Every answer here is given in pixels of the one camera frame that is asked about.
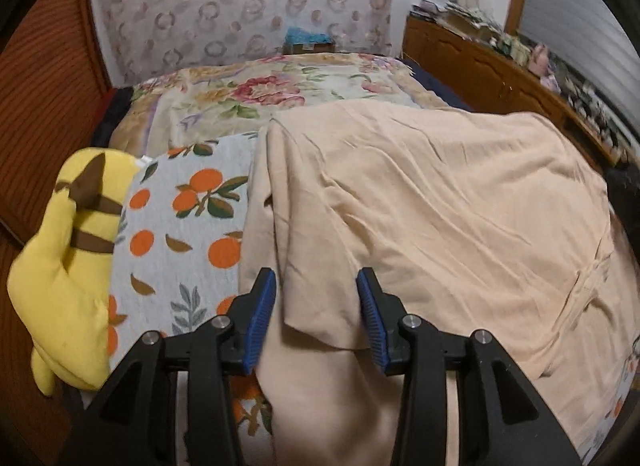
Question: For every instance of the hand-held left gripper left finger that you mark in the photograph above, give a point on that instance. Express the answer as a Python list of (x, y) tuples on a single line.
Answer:
[(260, 326)]

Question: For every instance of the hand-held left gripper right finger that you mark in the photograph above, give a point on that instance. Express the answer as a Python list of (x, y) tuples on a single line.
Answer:
[(372, 326)]

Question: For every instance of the beige t-shirt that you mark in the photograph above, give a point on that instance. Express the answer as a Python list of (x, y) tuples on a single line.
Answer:
[(425, 196)]

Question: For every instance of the orange fruit print bed sheet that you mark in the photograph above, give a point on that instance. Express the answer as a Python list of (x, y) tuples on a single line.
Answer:
[(180, 256)]

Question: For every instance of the yellow plush toy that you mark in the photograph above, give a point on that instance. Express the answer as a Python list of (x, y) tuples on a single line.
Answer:
[(55, 271)]

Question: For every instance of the floral blanket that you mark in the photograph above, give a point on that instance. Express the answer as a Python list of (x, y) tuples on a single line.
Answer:
[(260, 90)]

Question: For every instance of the wooden sideboard cabinet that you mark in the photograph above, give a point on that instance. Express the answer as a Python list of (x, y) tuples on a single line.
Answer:
[(480, 65)]

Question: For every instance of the cardboard box with blue cloth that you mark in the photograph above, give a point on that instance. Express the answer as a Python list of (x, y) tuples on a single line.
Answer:
[(305, 38)]

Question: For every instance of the open cardboard box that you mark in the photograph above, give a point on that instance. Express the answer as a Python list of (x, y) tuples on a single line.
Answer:
[(465, 23)]

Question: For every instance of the circle patterned sheer curtain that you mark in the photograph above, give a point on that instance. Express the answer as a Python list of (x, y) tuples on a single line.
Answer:
[(200, 10)]

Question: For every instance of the wooden louvered wardrobe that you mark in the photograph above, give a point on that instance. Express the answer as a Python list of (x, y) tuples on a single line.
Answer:
[(45, 85)]

